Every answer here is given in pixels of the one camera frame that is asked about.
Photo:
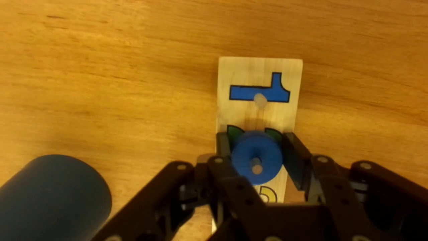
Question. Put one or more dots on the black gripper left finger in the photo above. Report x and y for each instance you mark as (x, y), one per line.
(160, 209)

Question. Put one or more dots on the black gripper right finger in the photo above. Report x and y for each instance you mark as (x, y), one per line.
(363, 202)

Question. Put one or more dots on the wooden peg stand board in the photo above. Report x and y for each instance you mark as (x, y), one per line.
(257, 100)

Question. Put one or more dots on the dark blue cup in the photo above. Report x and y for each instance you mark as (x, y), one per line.
(54, 198)

